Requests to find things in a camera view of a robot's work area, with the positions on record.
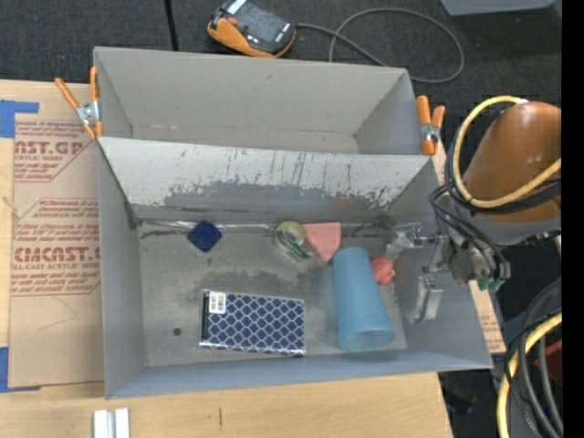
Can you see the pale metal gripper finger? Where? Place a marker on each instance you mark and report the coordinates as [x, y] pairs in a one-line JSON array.
[[401, 242], [426, 304]]

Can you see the grey metal bin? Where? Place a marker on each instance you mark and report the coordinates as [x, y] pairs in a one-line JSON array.
[[255, 185]]

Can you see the blue white patterned flat packet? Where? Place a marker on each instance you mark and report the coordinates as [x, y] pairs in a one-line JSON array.
[[255, 324]]

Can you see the pink wedge sponge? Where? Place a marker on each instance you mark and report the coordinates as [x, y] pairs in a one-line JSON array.
[[325, 240]]

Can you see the red-orange small toy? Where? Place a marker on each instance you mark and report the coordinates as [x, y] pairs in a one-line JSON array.
[[382, 272]]

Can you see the dark blue square pad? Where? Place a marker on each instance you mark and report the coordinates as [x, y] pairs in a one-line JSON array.
[[204, 236]]

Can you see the light blue plastic cup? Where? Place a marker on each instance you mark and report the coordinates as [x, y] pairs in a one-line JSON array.
[[360, 299]]

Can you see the brown cardboard board red print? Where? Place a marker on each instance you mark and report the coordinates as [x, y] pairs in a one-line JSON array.
[[50, 244]]

